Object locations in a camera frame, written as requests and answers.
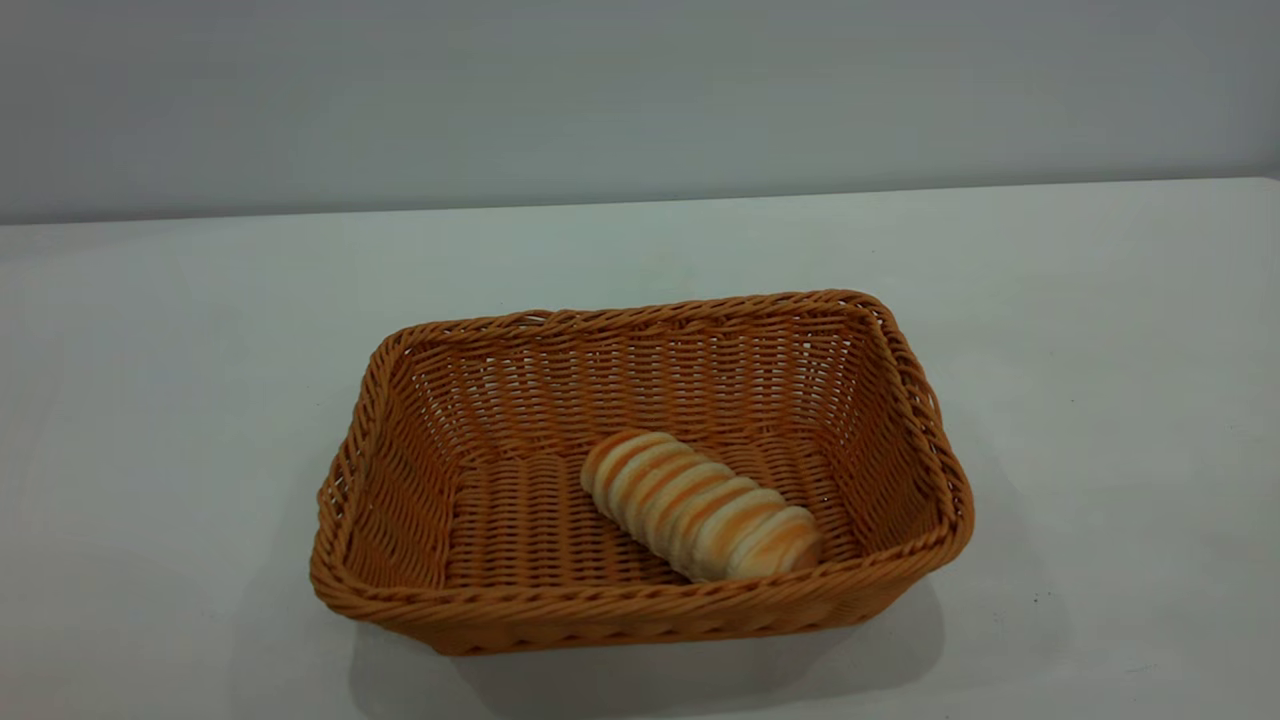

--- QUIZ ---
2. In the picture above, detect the striped orange white bread roll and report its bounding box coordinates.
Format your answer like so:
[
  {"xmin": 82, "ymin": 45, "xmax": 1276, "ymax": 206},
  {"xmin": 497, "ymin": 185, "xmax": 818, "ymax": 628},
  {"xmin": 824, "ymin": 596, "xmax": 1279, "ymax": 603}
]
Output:
[{"xmin": 580, "ymin": 429, "xmax": 824, "ymax": 584}]

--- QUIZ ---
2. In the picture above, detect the orange woven wicker basket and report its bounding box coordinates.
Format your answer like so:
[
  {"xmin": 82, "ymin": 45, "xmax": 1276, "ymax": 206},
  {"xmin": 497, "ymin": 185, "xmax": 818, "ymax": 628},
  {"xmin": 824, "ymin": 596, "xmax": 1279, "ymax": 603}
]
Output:
[{"xmin": 309, "ymin": 289, "xmax": 976, "ymax": 658}]

